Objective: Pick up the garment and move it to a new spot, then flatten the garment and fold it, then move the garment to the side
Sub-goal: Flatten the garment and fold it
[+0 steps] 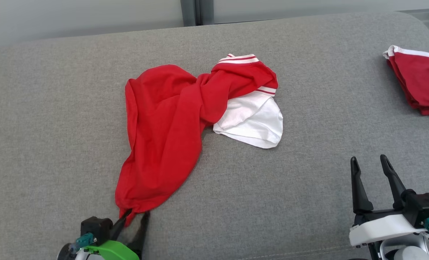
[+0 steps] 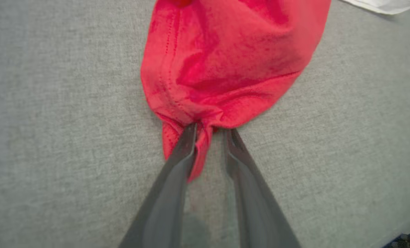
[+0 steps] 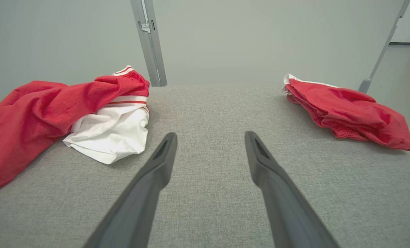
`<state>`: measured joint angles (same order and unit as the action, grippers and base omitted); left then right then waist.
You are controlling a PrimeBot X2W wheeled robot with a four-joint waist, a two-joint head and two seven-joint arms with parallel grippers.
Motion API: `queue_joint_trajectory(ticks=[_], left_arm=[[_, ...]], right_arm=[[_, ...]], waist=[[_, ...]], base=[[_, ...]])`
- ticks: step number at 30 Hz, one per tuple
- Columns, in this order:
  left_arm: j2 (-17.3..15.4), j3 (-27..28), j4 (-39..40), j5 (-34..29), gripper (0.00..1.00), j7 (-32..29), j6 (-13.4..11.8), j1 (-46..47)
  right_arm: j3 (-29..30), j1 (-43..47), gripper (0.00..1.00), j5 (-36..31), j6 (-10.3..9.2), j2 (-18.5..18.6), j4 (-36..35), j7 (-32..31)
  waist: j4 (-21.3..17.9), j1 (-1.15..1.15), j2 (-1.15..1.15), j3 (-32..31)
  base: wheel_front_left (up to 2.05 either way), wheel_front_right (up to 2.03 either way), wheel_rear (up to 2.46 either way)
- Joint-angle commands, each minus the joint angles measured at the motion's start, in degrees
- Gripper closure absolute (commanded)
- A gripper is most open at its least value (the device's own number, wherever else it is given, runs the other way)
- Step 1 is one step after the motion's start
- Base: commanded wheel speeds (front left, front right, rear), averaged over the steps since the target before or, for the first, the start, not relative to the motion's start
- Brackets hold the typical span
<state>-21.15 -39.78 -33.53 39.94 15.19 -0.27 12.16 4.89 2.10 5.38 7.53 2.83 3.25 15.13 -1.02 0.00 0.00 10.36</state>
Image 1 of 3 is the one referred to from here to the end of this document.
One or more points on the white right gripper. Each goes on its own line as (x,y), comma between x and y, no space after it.
(384,227)

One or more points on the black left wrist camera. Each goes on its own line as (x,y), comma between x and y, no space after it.
(95,227)

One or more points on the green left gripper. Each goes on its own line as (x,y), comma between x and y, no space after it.
(113,251)

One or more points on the red shorts with white stripe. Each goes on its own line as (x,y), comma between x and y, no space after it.
(423,83)

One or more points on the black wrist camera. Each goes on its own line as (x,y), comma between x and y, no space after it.
(423,207)
(95,227)

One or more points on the grey partition frame post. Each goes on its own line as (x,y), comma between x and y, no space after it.
(196,11)

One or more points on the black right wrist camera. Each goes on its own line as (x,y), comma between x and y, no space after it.
(423,207)

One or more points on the red white basketball jersey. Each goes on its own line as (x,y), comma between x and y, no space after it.
(163,126)

